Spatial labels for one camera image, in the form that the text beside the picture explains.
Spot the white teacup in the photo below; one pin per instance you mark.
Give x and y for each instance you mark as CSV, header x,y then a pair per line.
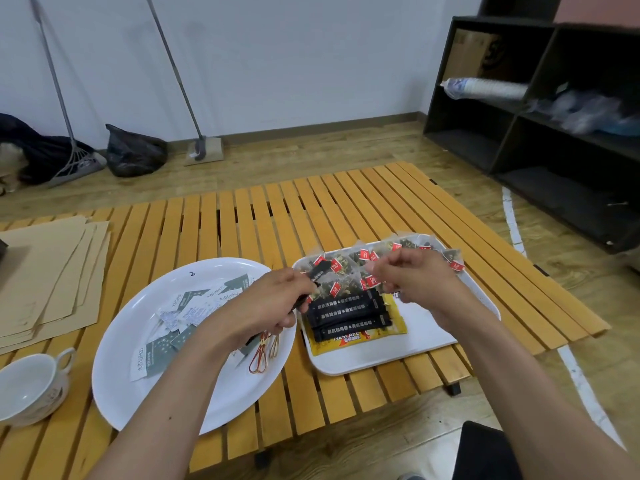
x,y
29,385

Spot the person's left forearm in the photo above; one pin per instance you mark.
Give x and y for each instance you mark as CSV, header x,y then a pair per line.
x,y
155,414

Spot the person's right shoe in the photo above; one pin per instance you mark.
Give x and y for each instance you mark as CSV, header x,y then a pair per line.
x,y
410,477

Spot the white round bowl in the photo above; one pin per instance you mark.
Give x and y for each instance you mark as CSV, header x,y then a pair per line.
x,y
150,302

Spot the small black garbage bag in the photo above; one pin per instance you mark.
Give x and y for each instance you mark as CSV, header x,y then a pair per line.
x,y
136,153

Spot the white green sachets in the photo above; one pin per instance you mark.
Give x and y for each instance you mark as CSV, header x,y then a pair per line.
x,y
160,352

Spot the sleeve of white paper cups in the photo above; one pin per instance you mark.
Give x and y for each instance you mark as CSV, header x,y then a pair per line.
x,y
487,88

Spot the person's right hand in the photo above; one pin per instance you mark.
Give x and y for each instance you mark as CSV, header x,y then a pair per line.
x,y
430,284

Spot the stack of brown envelopes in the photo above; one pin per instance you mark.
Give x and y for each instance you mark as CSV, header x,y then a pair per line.
x,y
42,279

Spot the large black bag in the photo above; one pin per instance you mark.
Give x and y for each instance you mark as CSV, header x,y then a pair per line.
x,y
42,154

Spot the white plastic tray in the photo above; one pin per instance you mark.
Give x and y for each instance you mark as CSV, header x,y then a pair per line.
x,y
430,339

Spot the bunch of tan rubber bands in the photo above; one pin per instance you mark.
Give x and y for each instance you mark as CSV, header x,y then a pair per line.
x,y
260,357

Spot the black stick sachets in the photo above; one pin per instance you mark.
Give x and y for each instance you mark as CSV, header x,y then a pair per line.
x,y
350,314

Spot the person's right forearm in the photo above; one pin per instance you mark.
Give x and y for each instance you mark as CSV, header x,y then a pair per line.
x,y
535,399

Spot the black table leg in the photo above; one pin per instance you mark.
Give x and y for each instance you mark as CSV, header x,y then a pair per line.
x,y
452,389

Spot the row of tea bags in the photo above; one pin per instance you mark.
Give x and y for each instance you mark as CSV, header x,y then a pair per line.
x,y
340,264

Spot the brown cardboard box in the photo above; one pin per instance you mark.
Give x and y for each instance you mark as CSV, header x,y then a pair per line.
x,y
467,54

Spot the person's black trousers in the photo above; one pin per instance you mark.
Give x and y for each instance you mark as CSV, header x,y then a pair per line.
x,y
485,452

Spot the black shelf unit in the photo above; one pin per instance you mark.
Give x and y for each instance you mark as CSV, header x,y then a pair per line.
x,y
550,192

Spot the person's left hand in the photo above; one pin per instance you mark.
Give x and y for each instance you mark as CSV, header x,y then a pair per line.
x,y
255,309

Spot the yellow sachet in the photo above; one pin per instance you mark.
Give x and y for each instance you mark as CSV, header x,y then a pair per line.
x,y
345,344

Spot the white floor tape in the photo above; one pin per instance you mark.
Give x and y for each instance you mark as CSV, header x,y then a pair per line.
x,y
511,224

